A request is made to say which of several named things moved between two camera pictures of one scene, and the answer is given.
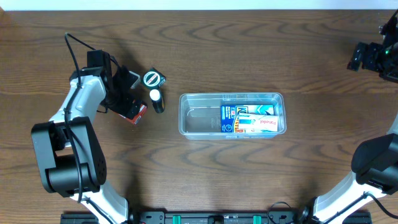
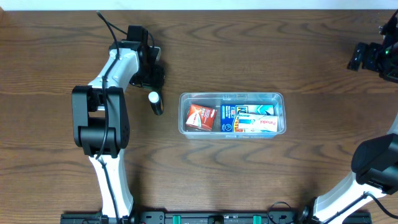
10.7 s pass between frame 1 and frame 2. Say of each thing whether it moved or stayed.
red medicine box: moved
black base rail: stayed
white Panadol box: stayed
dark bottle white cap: stayed
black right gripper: stayed
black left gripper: moved
